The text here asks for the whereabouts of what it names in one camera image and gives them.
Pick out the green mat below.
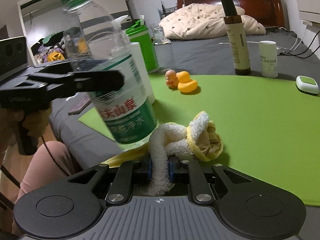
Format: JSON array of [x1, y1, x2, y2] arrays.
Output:
[[79, 74, 320, 207]]

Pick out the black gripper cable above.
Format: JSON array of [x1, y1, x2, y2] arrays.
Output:
[[40, 134, 77, 179]]

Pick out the clear plastic water bottle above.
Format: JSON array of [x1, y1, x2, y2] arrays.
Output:
[[61, 0, 158, 152]]

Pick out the white wardrobe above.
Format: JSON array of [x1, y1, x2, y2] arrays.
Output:
[[17, 0, 130, 63]]

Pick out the orange duck toy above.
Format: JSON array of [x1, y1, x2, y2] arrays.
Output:
[[164, 69, 179, 89]]

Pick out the small green and white box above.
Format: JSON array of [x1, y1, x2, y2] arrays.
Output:
[[296, 75, 320, 95]]

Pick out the yellow rubber duck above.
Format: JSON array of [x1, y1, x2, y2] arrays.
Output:
[[176, 71, 199, 94]]

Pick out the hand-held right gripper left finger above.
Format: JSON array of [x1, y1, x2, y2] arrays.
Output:
[[67, 153, 152, 204]]

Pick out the brown spray bottle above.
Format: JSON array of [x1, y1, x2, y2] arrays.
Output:
[[220, 0, 252, 76]]

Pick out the small clear glass bottle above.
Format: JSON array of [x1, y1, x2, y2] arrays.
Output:
[[151, 26, 173, 73]]

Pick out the small white bottle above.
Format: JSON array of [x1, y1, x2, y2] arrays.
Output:
[[258, 40, 279, 78]]

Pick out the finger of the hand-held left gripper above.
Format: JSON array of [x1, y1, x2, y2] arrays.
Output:
[[34, 59, 73, 76], [27, 69, 125, 98]]

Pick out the smartphone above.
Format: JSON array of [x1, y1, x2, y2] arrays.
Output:
[[68, 96, 92, 115]]

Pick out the black wire rack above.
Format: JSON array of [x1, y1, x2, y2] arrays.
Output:
[[158, 2, 179, 18]]

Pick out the cream patterned duvet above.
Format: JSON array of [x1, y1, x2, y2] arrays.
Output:
[[159, 3, 267, 40]]

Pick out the white towel with yellow edge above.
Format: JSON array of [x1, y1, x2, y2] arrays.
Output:
[[100, 111, 224, 197]]

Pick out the green tumbler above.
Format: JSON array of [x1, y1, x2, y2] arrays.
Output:
[[125, 15, 160, 74]]

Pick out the white charging cable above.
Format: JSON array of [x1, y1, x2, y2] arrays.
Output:
[[219, 21, 313, 47]]

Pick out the red wooden headboard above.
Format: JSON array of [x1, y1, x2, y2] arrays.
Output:
[[177, 0, 287, 29]]

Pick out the white pump bottle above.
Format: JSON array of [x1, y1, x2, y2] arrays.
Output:
[[111, 15, 156, 105]]

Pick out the pile of clothes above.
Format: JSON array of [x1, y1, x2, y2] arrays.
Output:
[[31, 31, 73, 63]]

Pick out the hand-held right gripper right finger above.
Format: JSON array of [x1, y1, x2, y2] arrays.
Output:
[[169, 155, 253, 203]]

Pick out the person's leg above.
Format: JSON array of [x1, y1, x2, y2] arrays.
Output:
[[16, 140, 83, 202]]

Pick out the person's left hand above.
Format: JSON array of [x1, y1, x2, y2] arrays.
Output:
[[0, 108, 24, 155]]

